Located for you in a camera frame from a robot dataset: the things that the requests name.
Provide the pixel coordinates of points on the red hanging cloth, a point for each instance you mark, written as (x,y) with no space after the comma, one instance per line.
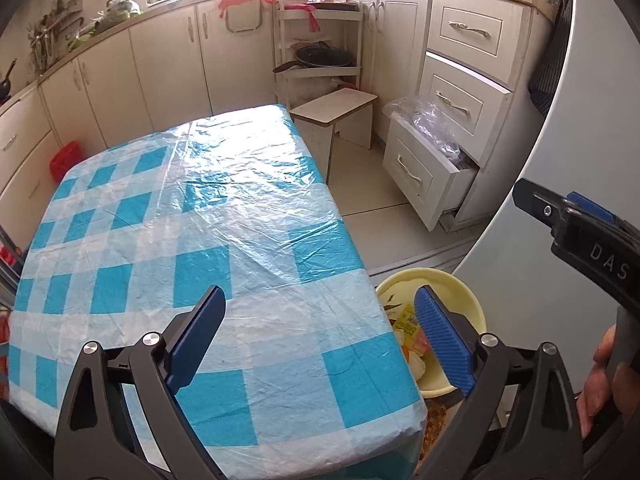
(310,17)

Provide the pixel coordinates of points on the dark checked cloth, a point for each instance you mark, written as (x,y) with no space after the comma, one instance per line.
(547,80)

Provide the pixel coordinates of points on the blue checked tablecloth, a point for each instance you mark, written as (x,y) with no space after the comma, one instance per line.
(225,220)

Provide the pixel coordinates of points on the person's right hand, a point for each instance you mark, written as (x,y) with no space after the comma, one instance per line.
(607,390)

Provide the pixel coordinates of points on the colourful patterned cloth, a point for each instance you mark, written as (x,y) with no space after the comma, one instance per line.
(435,425)

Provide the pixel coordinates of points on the crumpled clear bags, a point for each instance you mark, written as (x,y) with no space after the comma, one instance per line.
(430,125)

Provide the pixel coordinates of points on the white refrigerator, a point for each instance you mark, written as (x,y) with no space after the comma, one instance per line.
(525,160)

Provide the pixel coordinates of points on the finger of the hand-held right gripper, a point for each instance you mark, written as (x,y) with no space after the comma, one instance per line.
(592,206)
(535,202)

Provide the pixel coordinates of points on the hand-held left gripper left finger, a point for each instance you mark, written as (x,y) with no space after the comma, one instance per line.
(197,340)

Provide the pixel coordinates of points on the white base cabinets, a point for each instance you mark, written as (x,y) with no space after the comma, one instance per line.
(165,70)

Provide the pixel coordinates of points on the black wok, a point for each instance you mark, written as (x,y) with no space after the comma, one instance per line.
(6,85)

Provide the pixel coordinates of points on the white storage rack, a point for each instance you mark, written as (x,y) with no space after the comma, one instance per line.
(280,45)

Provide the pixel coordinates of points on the red floor bin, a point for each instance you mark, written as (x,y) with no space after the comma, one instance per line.
(65,160)

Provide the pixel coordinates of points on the bag of green vegetables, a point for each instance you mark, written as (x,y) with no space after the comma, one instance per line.
(120,9)

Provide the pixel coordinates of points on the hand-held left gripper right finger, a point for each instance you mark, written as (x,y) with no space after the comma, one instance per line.
(445,340)

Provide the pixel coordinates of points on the yellow red packet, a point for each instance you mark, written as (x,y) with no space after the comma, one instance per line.
(407,321)

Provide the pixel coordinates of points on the white wooden stool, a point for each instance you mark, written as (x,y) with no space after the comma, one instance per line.
(332,105)

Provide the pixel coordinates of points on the white cabinet drawer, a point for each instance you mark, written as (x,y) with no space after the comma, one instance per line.
(410,175)
(457,105)
(467,30)

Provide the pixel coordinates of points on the black frying pan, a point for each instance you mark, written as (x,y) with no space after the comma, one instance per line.
(322,57)

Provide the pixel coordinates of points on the yellow plastic basin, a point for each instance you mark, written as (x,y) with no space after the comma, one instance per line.
(450,285)

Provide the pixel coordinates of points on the wall utensil rack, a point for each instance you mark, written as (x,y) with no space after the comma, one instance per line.
(50,30)

